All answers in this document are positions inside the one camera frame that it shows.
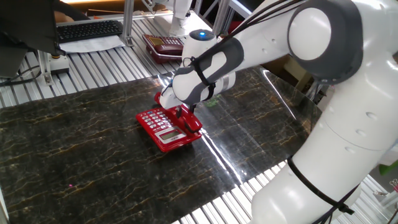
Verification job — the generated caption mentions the red telephone base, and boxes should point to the red telephone base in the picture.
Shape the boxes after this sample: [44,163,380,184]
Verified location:
[136,105,202,153]

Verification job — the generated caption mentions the cardboard box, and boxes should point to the cardboard box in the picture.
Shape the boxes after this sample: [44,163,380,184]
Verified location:
[262,55,314,91]

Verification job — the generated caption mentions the green object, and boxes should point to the green object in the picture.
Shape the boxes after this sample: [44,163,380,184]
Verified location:
[379,161,398,176]

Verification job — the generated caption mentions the black computer keyboard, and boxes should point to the black computer keyboard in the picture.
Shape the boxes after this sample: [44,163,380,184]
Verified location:
[56,20,124,44]

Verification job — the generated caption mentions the red telephone handset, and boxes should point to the red telephone handset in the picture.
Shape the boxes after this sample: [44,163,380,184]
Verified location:
[154,91,203,134]

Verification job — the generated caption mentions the black computer monitor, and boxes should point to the black computer monitor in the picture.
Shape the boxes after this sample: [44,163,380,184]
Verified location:
[0,0,67,78]

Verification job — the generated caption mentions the aluminium post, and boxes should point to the aluminium post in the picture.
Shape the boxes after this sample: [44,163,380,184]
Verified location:
[213,0,231,35]
[121,0,135,47]

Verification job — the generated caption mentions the aluminium frame rail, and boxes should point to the aluminium frame rail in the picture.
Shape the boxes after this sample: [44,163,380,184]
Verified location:
[306,80,323,101]

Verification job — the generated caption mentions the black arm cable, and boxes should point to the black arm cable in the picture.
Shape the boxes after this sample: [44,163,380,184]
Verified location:
[287,156,361,224]

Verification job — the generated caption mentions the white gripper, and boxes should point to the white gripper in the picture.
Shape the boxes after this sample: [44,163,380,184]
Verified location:
[158,83,197,119]

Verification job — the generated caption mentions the white paper sheet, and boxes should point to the white paper sheet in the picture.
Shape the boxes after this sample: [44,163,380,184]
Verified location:
[58,35,126,54]

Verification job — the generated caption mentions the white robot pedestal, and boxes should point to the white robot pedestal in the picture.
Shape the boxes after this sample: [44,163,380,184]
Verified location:
[154,0,212,37]

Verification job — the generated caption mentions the dark red desk telephone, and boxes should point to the dark red desk telephone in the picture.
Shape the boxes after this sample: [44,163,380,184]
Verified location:
[142,33,185,65]

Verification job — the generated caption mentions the black floor cables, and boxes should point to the black floor cables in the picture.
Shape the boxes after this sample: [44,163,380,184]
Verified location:
[0,65,43,87]

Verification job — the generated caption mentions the dark marble pattern mat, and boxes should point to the dark marble pattern mat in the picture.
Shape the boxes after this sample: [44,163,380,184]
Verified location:
[0,63,323,224]

